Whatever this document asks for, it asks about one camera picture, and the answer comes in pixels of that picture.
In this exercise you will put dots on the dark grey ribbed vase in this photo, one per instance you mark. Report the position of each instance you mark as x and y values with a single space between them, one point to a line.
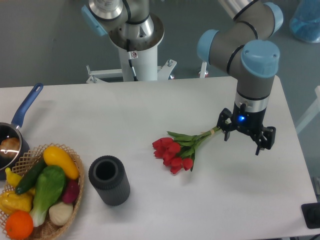
108 176

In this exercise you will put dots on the yellow squash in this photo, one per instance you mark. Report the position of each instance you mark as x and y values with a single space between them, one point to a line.
54 155

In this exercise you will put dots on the brown bread roll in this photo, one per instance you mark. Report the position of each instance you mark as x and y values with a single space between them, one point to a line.
9 148

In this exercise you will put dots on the yellow bell pepper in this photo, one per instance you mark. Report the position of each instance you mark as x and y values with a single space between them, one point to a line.
11 202

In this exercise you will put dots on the green bok choy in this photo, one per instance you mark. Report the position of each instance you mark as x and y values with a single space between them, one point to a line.
49 187

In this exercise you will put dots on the blue transparent container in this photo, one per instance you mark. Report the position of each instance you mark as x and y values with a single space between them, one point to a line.
305 23

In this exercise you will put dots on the orange fruit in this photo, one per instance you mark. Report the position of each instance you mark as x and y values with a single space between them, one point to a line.
19 225

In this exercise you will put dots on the white frame at right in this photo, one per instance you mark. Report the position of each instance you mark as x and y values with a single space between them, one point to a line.
310 113

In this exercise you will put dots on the small yellow banana pepper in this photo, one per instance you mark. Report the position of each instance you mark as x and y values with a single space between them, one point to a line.
12 178

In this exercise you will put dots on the dark green cucumber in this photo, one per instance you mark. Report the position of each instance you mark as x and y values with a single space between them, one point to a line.
30 177

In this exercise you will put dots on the black device at edge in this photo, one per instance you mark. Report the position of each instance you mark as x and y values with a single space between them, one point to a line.
311 214

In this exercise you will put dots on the woven wicker basket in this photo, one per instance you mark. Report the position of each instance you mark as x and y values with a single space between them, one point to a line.
48 230

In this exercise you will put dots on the white garlic bulb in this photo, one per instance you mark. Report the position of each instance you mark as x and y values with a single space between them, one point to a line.
60 213

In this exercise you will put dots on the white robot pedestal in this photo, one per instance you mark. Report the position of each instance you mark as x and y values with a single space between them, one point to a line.
137 46

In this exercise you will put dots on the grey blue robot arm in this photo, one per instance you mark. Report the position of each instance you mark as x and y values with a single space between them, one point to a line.
243 52

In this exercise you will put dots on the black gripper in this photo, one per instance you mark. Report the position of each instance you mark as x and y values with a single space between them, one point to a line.
248 123

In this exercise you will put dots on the blue handled saucepan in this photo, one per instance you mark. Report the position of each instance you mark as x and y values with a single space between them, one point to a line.
12 130

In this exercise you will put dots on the red tulip bouquet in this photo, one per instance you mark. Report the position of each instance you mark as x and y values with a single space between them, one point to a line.
178 151

